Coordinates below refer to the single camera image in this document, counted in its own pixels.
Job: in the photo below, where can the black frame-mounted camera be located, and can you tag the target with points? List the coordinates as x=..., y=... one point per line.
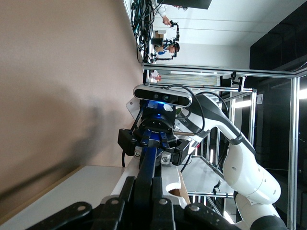
x=241, y=83

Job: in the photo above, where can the white wrist mounting plate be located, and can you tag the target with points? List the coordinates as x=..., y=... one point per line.
x=132, y=106

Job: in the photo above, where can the seated person in blue shirt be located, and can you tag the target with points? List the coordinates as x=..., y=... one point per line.
x=172, y=48

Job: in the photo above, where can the white paper sign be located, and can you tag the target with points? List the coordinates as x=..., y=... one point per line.
x=260, y=98

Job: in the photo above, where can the cardboard box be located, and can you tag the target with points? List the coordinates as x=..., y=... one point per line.
x=158, y=34

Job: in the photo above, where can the aluminium cage frame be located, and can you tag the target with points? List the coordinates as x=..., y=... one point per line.
x=204, y=70

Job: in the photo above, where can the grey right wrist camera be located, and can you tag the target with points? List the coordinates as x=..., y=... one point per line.
x=146, y=93

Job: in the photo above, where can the brown table cover mat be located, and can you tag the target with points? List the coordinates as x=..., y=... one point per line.
x=60, y=72

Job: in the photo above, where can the black handheld gripper rig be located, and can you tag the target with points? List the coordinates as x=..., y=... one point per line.
x=178, y=31

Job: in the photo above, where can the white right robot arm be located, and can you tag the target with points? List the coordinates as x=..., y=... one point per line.
x=242, y=172

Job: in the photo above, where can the black computer monitor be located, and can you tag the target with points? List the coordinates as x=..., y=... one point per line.
x=192, y=3

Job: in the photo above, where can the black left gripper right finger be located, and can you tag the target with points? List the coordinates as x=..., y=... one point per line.
x=158, y=189

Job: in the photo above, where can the person in white shirt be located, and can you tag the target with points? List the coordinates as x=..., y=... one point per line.
x=163, y=12

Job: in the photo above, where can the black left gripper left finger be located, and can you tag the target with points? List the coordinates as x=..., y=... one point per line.
x=128, y=189

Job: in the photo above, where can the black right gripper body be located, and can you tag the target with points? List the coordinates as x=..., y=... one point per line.
x=157, y=123

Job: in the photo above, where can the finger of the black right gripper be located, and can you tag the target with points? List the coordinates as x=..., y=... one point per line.
x=127, y=141
x=181, y=151

